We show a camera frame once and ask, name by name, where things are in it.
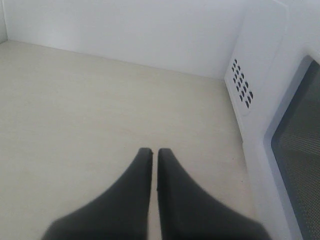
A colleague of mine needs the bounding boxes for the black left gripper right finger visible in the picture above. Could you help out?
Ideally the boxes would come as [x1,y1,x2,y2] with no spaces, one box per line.
[157,148,270,240]

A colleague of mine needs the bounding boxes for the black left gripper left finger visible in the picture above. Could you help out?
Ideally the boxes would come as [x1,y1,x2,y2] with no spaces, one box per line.
[42,147,153,240]

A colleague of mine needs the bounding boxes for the white microwave door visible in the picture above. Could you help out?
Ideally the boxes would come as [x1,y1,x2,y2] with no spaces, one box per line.
[265,55,320,240]

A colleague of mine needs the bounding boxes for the white Midea microwave oven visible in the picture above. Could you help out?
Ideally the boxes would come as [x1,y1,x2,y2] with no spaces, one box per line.
[224,0,320,240]

